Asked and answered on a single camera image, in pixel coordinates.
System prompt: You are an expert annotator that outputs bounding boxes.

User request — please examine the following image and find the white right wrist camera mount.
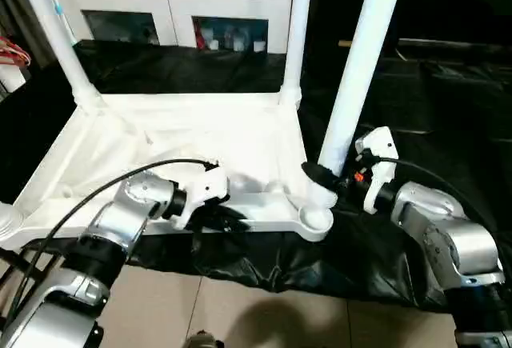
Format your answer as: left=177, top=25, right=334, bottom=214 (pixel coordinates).
left=354, top=126, right=401, bottom=214

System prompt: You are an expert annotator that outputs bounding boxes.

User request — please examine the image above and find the white glass-door cabinet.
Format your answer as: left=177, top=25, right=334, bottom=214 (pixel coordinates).
left=51, top=0, right=296, bottom=54

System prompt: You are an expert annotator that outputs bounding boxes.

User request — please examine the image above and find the white plastic table leg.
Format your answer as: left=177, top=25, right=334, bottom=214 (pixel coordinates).
left=0, top=202, right=26, bottom=246
left=278, top=0, right=315, bottom=106
left=15, top=0, right=104, bottom=108
left=307, top=0, right=410, bottom=211

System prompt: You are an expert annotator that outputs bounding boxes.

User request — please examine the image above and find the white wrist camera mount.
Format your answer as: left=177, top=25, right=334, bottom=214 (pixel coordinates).
left=354, top=126, right=401, bottom=214
left=174, top=163, right=232, bottom=231

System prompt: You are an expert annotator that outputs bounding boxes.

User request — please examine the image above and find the white plastic table top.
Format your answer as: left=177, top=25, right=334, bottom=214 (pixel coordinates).
left=0, top=90, right=335, bottom=243

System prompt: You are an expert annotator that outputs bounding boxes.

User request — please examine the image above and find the black mat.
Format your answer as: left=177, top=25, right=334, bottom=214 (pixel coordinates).
left=0, top=38, right=512, bottom=314

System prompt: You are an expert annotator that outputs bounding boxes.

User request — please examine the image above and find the black folding frame bar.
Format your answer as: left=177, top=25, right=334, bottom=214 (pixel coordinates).
left=0, top=243, right=58, bottom=327

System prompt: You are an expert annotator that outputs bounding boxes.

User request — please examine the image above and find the grey curtain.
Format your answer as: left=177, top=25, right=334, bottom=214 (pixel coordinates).
left=0, top=0, right=61, bottom=70

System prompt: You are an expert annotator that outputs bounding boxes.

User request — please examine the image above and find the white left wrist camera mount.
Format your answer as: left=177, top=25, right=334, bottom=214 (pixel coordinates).
left=174, top=163, right=232, bottom=231

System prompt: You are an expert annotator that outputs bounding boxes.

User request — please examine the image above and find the black metal bar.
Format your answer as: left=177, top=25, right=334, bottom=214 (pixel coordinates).
left=395, top=37, right=512, bottom=52

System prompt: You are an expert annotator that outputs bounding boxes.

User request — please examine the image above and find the black left wrist camera cable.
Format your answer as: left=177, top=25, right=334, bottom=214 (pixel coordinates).
left=0, top=157, right=220, bottom=325

